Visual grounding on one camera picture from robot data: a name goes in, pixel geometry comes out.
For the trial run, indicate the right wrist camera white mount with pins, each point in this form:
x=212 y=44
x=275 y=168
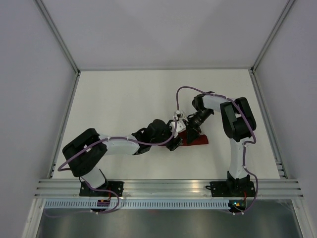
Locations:
x=179 y=115

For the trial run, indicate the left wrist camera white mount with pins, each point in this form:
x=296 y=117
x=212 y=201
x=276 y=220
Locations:
x=177 y=127

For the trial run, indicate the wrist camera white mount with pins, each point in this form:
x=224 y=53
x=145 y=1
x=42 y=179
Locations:
x=177 y=127
x=179 y=115

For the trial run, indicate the aluminium frame rail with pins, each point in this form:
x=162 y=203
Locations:
x=169 y=188

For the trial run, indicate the white slotted cable duct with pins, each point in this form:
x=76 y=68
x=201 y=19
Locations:
x=138 y=204

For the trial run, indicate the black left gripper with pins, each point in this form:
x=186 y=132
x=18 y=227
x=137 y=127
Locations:
x=172 y=145

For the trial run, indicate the right robot arm base mount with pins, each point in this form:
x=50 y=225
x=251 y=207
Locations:
x=224 y=189

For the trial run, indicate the red cloth napkin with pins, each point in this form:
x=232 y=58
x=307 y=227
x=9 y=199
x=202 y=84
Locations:
x=182 y=141

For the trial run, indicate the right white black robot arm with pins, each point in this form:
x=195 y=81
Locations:
x=239 y=125

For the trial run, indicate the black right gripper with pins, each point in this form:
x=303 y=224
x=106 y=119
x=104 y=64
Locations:
x=192 y=130

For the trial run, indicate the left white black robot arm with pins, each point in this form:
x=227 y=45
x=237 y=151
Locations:
x=84 y=152

